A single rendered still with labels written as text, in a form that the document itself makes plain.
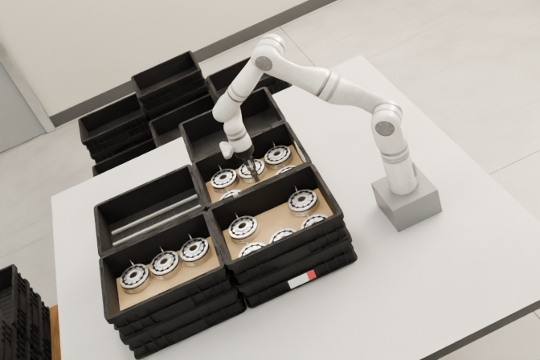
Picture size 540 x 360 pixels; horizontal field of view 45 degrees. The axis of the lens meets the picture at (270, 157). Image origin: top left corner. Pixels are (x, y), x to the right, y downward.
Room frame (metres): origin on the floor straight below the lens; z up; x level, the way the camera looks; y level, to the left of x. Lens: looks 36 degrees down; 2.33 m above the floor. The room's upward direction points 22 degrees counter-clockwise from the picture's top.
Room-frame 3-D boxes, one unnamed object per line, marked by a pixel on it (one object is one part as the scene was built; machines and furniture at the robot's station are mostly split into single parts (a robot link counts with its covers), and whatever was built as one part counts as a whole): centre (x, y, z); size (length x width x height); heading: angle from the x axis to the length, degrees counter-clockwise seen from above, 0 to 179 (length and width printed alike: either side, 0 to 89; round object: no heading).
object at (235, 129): (1.96, 0.07, 1.12); 0.09 x 0.07 x 0.15; 146
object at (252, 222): (1.69, 0.17, 0.86); 0.10 x 0.10 x 0.01
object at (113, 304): (1.61, 0.46, 0.87); 0.40 x 0.30 x 0.11; 93
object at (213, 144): (2.23, 0.09, 0.87); 0.40 x 0.30 x 0.11; 93
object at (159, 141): (3.14, 0.35, 0.31); 0.40 x 0.30 x 0.34; 95
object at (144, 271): (1.67, 0.57, 0.86); 0.10 x 0.10 x 0.01
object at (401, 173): (1.65, -0.38, 0.89); 0.09 x 0.09 x 0.17; 13
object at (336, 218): (1.63, 0.06, 0.92); 0.40 x 0.30 x 0.02; 93
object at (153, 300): (1.61, 0.46, 0.92); 0.40 x 0.30 x 0.02; 93
